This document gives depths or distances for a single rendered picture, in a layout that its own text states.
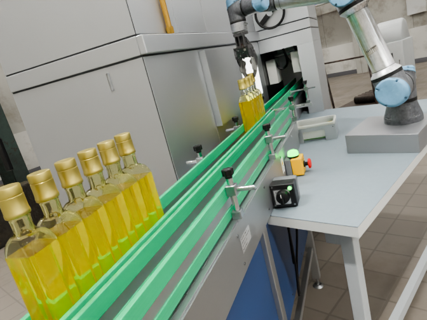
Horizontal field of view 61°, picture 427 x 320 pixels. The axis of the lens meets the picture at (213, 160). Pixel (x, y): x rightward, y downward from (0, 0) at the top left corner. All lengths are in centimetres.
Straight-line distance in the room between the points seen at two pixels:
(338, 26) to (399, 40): 447
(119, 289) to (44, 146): 100
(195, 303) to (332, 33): 1140
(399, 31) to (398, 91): 613
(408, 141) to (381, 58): 33
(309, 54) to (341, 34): 909
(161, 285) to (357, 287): 75
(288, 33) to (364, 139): 129
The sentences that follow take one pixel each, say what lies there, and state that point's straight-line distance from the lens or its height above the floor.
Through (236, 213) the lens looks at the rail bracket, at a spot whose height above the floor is 90.
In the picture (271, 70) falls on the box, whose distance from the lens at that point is 286.
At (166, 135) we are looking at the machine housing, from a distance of 124.
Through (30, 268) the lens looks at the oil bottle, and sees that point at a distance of 58.
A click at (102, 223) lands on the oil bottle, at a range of 66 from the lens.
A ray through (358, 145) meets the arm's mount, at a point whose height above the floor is 79.
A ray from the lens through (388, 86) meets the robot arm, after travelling 152.
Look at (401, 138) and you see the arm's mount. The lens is 157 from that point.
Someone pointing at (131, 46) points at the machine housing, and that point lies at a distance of 123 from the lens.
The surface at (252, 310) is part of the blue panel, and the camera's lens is 103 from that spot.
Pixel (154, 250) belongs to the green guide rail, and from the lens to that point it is 73.
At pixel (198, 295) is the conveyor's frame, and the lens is 69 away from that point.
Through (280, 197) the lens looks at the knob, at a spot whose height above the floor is 81.
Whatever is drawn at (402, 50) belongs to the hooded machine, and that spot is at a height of 68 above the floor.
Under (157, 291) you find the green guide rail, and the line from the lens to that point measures 60.
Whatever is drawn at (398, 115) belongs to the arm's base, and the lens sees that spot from 168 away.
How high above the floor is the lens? 125
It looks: 14 degrees down
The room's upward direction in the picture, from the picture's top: 14 degrees counter-clockwise
